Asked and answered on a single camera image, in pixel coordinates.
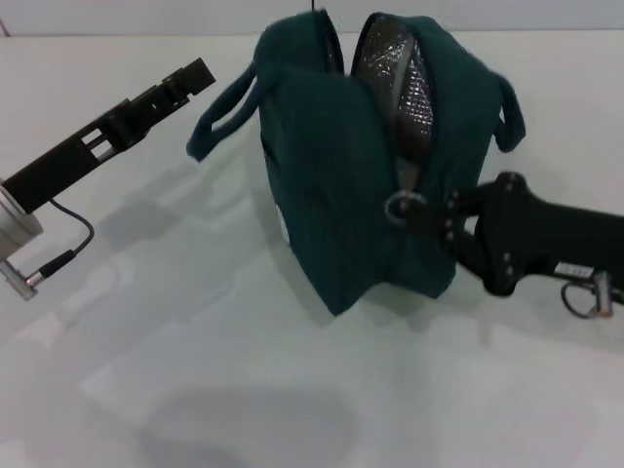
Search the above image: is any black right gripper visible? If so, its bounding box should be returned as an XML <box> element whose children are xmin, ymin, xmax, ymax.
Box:
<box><xmin>411</xmin><ymin>171</ymin><xmax>624</xmax><ymax>297</ymax></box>

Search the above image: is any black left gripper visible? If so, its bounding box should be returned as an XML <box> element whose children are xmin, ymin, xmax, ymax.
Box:
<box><xmin>2</xmin><ymin>57</ymin><xmax>216</xmax><ymax>215</ymax></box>

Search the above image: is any dark teal lunch bag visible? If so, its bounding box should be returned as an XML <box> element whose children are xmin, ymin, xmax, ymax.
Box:
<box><xmin>186</xmin><ymin>10</ymin><xmax>527</xmax><ymax>317</ymax></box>

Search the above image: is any right arm dark cable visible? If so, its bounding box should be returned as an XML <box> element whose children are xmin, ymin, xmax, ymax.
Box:
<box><xmin>560</xmin><ymin>272</ymin><xmax>624</xmax><ymax>321</ymax></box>

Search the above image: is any arm dark cable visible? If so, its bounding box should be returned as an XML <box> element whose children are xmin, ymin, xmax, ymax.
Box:
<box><xmin>560</xmin><ymin>272</ymin><xmax>624</xmax><ymax>321</ymax></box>
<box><xmin>28</xmin><ymin>198</ymin><xmax>97</xmax><ymax>287</ymax></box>

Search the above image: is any left arm dark cable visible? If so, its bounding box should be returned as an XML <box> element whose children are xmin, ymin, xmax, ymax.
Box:
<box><xmin>28</xmin><ymin>198</ymin><xmax>97</xmax><ymax>287</ymax></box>

